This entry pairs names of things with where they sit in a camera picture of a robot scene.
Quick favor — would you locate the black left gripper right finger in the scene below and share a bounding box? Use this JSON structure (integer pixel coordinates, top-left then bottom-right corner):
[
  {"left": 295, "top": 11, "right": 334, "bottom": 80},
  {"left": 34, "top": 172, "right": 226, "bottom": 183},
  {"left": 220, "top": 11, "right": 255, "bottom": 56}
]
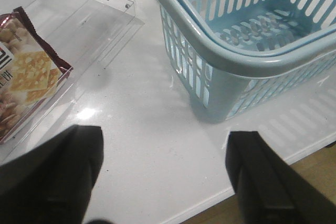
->
[{"left": 225, "top": 131, "right": 335, "bottom": 223}]

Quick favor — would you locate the brown cracker package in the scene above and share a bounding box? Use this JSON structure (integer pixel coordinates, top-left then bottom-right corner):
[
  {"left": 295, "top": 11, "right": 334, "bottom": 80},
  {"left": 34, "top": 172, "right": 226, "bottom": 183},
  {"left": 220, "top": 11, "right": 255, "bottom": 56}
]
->
[{"left": 1, "top": 7, "right": 73, "bottom": 143}]

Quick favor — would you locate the clear acrylic left shelf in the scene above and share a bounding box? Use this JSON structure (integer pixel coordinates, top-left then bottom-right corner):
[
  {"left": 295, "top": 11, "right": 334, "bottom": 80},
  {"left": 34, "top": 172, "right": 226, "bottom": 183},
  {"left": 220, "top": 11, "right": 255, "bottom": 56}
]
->
[{"left": 1, "top": 0, "right": 139, "bottom": 163}]

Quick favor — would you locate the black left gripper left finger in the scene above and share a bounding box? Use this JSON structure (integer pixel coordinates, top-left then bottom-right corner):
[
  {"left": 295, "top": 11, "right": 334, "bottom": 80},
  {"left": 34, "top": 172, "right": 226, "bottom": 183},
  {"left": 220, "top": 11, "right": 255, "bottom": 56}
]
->
[{"left": 1, "top": 125, "right": 103, "bottom": 223}]

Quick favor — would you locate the light blue plastic basket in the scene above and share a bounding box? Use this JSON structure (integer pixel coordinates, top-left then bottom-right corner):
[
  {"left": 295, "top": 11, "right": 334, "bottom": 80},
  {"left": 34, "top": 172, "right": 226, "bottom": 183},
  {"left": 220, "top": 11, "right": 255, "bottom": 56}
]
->
[{"left": 158, "top": 0, "right": 335, "bottom": 121}]

